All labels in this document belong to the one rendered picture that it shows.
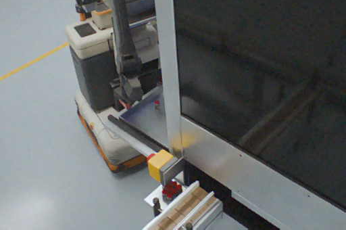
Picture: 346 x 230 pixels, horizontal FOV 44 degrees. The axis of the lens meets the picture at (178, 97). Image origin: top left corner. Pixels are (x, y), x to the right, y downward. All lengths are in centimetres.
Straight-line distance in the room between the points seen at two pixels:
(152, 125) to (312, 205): 80
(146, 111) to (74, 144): 128
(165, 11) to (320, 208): 61
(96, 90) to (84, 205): 68
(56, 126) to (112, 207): 85
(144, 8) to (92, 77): 63
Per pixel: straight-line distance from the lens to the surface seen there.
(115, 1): 155
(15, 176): 293
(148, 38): 226
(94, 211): 259
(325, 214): 113
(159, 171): 135
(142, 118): 174
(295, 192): 113
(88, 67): 252
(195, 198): 140
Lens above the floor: 205
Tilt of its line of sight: 40 degrees down
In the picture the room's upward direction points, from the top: 4 degrees counter-clockwise
